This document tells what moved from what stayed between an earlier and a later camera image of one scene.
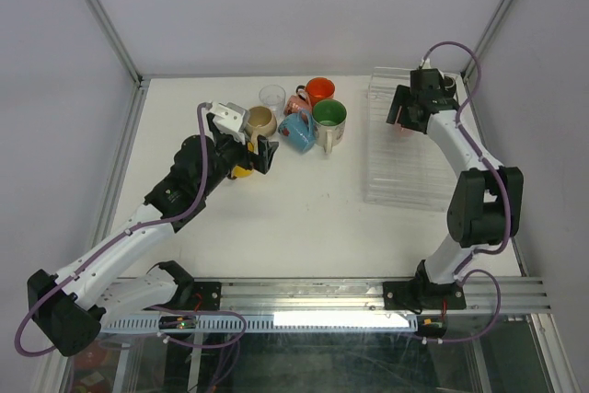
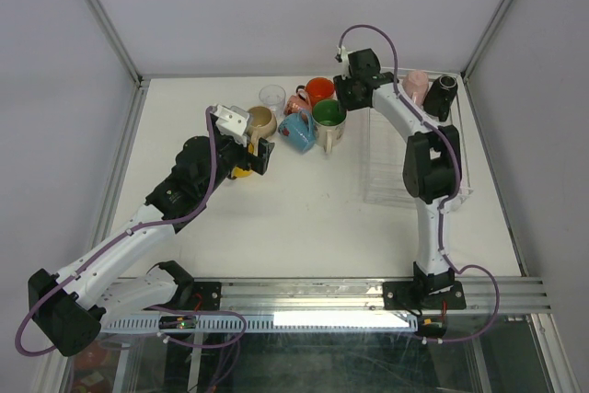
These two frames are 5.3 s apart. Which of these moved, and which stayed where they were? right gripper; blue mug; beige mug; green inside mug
Moved: right gripper
Stayed: beige mug; blue mug; green inside mug
